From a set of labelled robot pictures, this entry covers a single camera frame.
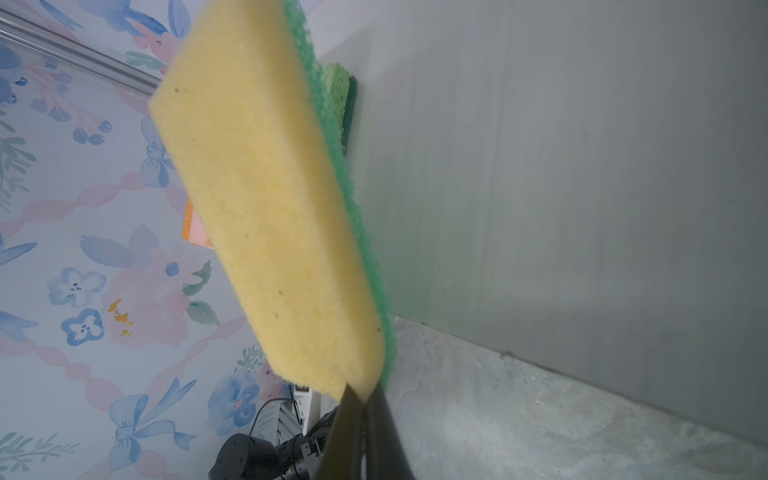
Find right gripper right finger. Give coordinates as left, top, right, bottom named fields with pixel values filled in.
left=364, top=384, right=415, bottom=480

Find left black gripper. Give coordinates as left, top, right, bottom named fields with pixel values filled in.
left=275, top=408, right=338, bottom=480

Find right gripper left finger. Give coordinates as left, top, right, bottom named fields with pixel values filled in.
left=314, top=385, right=364, bottom=480

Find orange sponge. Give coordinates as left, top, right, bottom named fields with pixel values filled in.
left=181, top=199, right=213, bottom=249

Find yellow sponge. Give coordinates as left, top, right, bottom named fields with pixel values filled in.
left=149, top=1, right=393, bottom=400

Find green sponge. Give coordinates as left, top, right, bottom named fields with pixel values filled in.
left=322, top=63, right=357, bottom=151

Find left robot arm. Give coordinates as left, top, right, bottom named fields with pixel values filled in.
left=208, top=408, right=337, bottom=480

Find white two-tier metal shelf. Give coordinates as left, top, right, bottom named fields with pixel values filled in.
left=308, top=1, right=767, bottom=444

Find left aluminium frame post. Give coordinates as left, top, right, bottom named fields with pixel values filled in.
left=1, top=8, right=160, bottom=96

